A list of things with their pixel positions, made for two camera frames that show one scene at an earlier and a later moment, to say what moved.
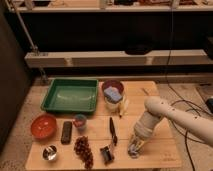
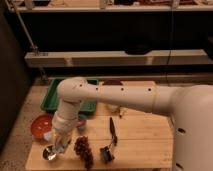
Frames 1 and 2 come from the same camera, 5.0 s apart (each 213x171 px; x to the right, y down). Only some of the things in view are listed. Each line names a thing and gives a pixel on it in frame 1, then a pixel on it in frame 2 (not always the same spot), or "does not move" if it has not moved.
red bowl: (43, 126) does not move
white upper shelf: (114, 8) does not move
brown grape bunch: (84, 152) does not move
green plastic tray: (71, 95) does not move
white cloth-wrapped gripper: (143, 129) → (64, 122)
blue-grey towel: (133, 150) → (58, 145)
